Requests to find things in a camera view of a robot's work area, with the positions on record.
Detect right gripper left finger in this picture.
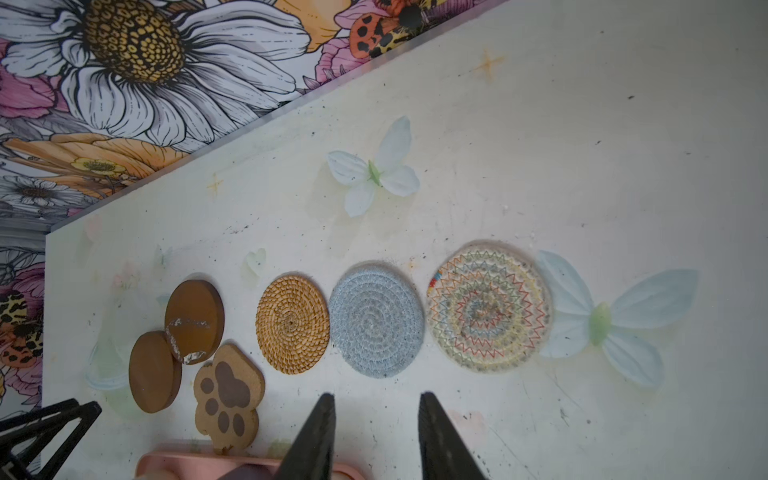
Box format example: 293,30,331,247
274,393,336,480

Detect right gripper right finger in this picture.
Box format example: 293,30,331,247
418,392,484,480

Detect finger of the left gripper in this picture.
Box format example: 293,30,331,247
1,399,102,480

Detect light blue woven coaster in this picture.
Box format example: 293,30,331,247
328,262,425,379

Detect multicolour woven round coaster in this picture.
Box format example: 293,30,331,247
427,242,553,374

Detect light brown round wooden coaster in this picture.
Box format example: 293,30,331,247
129,331,182,414

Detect dark brown round wooden coaster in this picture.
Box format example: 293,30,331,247
164,279,225,365

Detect paw shaped wooden coaster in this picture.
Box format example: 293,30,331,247
194,344,265,455

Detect woven rattan round coaster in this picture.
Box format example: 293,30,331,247
255,275,330,375

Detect lavender mug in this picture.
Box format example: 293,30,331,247
218,464,273,480

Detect pink rectangular tray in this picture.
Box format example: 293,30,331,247
134,451,364,479

